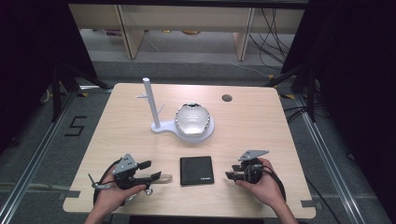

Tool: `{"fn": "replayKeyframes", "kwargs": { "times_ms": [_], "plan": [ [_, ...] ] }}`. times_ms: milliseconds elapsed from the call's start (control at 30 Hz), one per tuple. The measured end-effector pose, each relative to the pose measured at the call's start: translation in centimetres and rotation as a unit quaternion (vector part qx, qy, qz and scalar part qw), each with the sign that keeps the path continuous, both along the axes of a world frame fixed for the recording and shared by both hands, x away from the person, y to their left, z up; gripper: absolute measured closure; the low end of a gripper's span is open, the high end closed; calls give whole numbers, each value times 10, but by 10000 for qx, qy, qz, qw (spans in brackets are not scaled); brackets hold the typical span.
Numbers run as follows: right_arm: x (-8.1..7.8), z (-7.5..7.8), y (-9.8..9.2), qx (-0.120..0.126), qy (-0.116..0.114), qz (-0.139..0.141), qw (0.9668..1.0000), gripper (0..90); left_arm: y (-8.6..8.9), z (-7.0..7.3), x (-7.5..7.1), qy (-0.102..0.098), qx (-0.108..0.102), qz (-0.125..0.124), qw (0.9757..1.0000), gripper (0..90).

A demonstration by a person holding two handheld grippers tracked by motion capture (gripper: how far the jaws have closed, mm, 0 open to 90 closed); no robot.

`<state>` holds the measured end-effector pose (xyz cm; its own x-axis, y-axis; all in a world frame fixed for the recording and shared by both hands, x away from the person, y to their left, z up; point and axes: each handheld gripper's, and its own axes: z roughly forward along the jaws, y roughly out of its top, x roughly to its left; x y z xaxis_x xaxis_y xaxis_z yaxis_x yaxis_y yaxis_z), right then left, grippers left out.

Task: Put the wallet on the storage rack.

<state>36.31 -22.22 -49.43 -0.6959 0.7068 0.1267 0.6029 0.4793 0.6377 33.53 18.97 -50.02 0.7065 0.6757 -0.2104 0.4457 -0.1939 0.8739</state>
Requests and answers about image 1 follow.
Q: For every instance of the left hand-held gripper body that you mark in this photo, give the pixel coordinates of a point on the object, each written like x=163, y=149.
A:
x=124, y=174

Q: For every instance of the silver dish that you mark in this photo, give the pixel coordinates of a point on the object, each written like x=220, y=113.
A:
x=192, y=119

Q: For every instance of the black metal stand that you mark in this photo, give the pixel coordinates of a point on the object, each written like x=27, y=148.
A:
x=57, y=90
x=309, y=90

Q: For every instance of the person's right hand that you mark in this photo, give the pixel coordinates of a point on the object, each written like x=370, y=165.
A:
x=269, y=186

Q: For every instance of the black curtain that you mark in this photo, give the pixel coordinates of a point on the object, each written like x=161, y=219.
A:
x=358, y=62
x=31, y=46

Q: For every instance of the aluminium floor rail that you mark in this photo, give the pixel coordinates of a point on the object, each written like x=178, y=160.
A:
x=34, y=158
x=327, y=152

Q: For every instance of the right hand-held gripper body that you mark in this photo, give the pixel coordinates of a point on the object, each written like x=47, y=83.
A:
x=253, y=172

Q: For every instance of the white hook stand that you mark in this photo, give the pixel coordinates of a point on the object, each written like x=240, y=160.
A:
x=150, y=99

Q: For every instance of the black wallet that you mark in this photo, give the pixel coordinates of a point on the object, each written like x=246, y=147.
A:
x=196, y=171

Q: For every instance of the light wooden desk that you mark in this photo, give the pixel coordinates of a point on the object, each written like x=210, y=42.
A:
x=186, y=18

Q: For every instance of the person's left hand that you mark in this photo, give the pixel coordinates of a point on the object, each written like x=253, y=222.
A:
x=112, y=199

